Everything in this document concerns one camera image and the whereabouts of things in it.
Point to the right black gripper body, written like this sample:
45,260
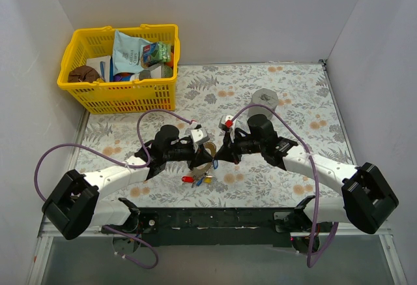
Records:
232,149

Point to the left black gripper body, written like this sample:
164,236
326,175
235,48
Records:
196,153

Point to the light blue key tag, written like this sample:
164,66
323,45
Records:
199,182

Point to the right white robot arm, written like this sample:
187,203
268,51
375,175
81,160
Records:
365,199

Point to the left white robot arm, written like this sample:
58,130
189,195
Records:
79,200

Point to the grey paper roll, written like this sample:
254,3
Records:
266,97

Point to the yellow plastic basket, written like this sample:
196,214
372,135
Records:
119,97

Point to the floral table mat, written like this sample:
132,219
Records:
305,108

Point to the green blue carton box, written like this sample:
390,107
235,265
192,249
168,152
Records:
157,52

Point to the light blue chips bag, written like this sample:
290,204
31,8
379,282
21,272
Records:
127,52

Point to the white paper box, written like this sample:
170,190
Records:
103,65

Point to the brown round object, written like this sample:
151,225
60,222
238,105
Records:
83,74

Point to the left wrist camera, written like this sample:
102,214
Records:
198,136

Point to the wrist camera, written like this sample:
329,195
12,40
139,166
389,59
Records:
198,136
228,126

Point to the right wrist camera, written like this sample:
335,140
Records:
228,126

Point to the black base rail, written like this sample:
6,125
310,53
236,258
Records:
163,226

